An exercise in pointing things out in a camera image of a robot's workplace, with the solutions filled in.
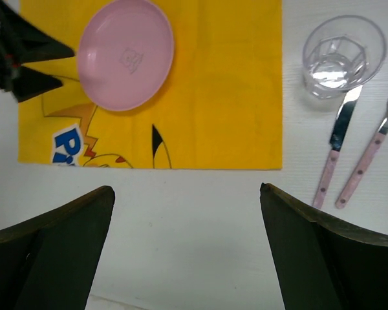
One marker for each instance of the knife with pink handle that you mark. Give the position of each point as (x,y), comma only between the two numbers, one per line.
(336,141)

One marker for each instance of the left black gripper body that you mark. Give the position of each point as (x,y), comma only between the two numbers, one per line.
(9,58)

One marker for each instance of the pink round plate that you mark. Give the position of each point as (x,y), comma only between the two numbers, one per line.
(125,54)

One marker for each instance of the clear drinking glass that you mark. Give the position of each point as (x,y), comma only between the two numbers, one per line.
(341,54)

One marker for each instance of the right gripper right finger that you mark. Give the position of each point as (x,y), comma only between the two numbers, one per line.
(321,261)

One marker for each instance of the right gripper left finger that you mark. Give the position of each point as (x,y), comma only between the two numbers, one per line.
(49,261)

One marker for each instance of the fork with pink handle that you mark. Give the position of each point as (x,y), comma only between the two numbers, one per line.
(364,162)

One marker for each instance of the yellow cartoon print cloth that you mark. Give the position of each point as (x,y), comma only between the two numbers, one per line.
(219,108)

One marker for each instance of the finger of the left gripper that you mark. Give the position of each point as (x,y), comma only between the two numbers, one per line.
(24,43)
(30,83)

